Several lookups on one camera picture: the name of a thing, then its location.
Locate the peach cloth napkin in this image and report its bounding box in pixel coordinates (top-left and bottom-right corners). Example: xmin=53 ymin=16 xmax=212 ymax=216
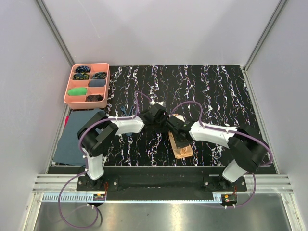
xmin=168 ymin=114 xmax=193 ymax=159

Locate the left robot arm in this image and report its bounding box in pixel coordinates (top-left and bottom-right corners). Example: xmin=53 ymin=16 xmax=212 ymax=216
xmin=77 ymin=102 xmax=167 ymax=191

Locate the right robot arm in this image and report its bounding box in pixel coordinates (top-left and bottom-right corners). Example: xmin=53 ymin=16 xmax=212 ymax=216
xmin=166 ymin=115 xmax=270 ymax=191

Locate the blue grey folded napkin stack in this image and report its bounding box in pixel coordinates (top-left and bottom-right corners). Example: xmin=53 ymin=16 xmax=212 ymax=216
xmin=53 ymin=109 xmax=101 ymax=166

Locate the blue plastic fork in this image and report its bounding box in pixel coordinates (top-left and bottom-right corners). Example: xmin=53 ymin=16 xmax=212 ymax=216
xmin=120 ymin=106 xmax=128 ymax=116

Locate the black marble pattern mat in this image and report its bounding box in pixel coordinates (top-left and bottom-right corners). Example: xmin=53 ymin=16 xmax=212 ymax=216
xmin=103 ymin=65 xmax=260 ymax=166

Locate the dark patterned cloth roll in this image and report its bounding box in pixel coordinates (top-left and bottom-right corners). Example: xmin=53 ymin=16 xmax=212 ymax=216
xmin=86 ymin=95 xmax=103 ymax=102

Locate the blue patterned roll right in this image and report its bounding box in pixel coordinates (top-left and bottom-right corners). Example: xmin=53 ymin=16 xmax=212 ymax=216
xmin=92 ymin=72 xmax=107 ymax=79

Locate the grey folded cloth in tray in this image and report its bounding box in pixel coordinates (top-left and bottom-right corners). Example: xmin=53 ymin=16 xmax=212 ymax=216
xmin=88 ymin=79 xmax=106 ymax=87

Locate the pink divided organizer tray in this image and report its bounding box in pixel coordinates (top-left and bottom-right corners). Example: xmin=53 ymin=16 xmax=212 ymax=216
xmin=63 ymin=63 xmax=111 ymax=110

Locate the green rolled cloth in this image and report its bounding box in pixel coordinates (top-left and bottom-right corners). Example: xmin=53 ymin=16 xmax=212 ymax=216
xmin=67 ymin=87 xmax=87 ymax=96

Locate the blue yellow patterned roll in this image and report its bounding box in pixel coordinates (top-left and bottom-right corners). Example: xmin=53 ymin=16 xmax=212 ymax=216
xmin=73 ymin=73 xmax=90 ymax=80

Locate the blue patterned roll top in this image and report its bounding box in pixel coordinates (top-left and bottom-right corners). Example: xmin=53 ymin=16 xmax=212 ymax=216
xmin=75 ymin=65 xmax=90 ymax=73

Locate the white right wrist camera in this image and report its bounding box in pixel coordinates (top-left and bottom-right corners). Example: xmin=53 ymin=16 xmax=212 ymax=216
xmin=175 ymin=115 xmax=185 ymax=122

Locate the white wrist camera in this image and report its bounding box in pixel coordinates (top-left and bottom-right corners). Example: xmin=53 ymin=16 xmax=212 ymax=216
xmin=175 ymin=115 xmax=185 ymax=122
xmin=150 ymin=101 xmax=166 ymax=107

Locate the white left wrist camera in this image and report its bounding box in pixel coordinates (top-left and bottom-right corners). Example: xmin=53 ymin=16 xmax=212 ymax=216
xmin=150 ymin=101 xmax=166 ymax=107

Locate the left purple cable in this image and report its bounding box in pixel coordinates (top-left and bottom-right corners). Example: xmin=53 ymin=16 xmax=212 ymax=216
xmin=57 ymin=90 xmax=154 ymax=228

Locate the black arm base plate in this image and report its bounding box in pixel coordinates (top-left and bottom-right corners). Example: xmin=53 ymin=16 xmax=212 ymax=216
xmin=77 ymin=166 xmax=247 ymax=192

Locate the left rear aluminium post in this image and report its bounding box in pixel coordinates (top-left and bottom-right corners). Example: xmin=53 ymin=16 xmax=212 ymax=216
xmin=34 ymin=0 xmax=75 ymax=66

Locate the aluminium post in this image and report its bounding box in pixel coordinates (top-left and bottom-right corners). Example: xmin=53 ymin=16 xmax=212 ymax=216
xmin=243 ymin=0 xmax=288 ymax=71
xmin=34 ymin=0 xmax=75 ymax=66

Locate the aluminium frame rail front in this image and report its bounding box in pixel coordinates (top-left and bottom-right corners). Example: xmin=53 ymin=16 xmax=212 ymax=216
xmin=33 ymin=174 xmax=293 ymax=204

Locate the right rear aluminium post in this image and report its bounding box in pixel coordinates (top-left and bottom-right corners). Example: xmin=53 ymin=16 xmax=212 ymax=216
xmin=243 ymin=0 xmax=288 ymax=71

